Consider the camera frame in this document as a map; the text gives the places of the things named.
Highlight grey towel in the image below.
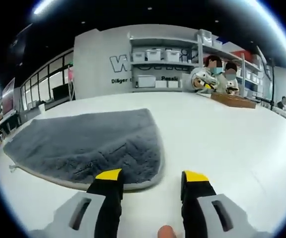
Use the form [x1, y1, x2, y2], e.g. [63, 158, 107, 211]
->
[2, 108, 166, 191]

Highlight black flat screen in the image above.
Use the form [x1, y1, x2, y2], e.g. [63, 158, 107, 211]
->
[52, 83, 71, 98]

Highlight person's right hand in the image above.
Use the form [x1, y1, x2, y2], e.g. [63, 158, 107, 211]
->
[157, 225, 176, 238]

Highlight computer monitor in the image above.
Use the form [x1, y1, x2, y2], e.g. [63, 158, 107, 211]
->
[1, 78, 16, 116]

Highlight brown wicker tray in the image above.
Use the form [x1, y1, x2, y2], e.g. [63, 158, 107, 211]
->
[210, 92, 257, 109]

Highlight white partition with lettering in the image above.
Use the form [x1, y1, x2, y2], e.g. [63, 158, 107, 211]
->
[73, 28, 134, 101]

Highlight large white box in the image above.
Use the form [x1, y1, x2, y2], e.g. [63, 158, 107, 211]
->
[137, 75, 156, 88]

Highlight ceiling light strip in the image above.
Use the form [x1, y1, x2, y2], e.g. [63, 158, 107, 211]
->
[32, 0, 51, 14]

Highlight black tripod stand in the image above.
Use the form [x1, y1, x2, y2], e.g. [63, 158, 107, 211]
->
[259, 58, 279, 112]

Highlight grey shelving unit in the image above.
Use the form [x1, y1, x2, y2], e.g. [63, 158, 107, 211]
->
[129, 29, 265, 94]

